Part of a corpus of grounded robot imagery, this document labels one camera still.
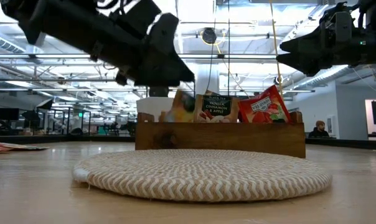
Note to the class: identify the person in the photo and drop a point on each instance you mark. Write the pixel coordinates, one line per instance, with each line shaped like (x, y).
(318, 130)

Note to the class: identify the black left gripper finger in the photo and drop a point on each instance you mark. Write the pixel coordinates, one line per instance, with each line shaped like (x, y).
(166, 74)
(122, 78)

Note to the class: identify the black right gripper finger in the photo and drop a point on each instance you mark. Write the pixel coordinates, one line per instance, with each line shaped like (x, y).
(303, 43)
(303, 63)

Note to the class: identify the round woven placemat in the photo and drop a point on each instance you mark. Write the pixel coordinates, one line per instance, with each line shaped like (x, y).
(203, 175)

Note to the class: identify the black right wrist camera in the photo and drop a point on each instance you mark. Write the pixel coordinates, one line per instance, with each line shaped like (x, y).
(337, 15)

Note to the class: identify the white hexagonal plant pot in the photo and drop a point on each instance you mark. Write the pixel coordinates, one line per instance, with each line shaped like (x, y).
(152, 107)

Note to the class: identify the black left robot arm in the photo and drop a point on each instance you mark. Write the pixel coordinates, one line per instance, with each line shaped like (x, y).
(66, 28)

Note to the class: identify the red strawberry tea packet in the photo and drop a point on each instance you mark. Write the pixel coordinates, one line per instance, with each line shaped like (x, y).
(264, 107)

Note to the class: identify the wooden compartment box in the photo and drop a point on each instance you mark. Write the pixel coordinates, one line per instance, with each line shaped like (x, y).
(219, 138)

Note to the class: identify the black desk monitor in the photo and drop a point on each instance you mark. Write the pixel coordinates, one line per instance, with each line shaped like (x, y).
(8, 114)

